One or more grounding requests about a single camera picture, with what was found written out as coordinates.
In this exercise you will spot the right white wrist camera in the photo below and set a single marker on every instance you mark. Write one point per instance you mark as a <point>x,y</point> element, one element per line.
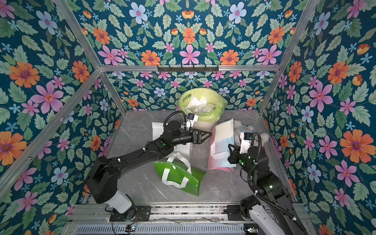
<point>246,141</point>

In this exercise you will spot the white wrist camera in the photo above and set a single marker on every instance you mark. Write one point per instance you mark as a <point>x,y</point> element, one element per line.
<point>246,141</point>
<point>191,119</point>

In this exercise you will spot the black wall hook rail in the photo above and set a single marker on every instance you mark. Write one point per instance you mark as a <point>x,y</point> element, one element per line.
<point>193,68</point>

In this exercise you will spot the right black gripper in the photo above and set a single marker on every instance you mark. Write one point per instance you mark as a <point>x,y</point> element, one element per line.
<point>232,154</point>

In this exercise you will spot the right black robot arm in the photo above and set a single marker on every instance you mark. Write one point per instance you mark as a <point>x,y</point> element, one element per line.
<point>270,205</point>

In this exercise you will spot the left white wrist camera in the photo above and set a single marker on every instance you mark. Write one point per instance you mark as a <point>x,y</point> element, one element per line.
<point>191,119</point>

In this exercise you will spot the pink blue gradient paper bag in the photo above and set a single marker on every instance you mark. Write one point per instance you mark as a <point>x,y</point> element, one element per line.
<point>222,137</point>

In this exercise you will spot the green white paper bag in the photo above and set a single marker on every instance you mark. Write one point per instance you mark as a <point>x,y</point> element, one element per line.
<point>177,171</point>

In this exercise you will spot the white ribbed trash bin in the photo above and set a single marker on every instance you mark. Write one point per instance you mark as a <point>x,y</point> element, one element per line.
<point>204,126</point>

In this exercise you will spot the shredded paper scraps in bin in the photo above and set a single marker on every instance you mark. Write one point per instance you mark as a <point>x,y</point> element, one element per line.
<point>200,106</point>

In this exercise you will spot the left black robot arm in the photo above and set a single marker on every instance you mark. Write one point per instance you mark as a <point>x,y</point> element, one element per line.
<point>102,179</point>

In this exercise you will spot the white plush teddy bear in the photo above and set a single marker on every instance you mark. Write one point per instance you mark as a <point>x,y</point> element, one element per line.
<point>239,127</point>

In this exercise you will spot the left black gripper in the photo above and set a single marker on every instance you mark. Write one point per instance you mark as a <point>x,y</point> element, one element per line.
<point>195,137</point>

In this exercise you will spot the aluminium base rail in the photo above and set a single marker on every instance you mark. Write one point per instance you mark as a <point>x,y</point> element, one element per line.
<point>220,212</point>

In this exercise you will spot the white ventilation grille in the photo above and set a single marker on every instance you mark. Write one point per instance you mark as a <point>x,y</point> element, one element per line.
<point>161,229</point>

